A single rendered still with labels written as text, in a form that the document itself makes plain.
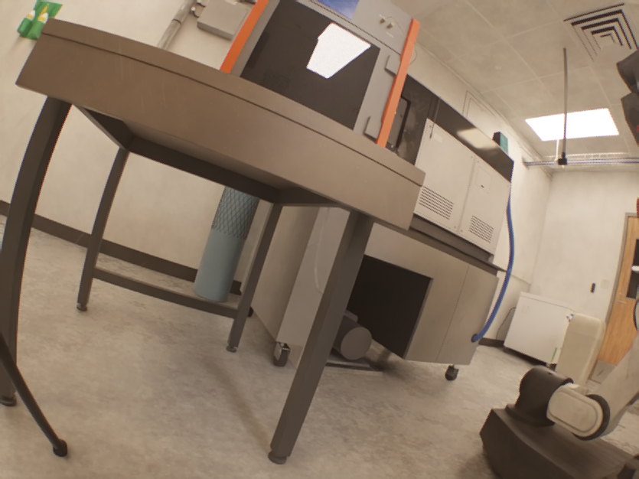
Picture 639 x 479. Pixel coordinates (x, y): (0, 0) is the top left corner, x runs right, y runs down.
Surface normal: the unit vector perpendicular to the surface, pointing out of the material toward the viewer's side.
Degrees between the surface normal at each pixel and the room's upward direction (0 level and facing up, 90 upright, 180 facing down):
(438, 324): 90
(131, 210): 90
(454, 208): 90
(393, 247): 90
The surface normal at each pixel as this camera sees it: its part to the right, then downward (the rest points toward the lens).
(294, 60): 0.40, 0.11
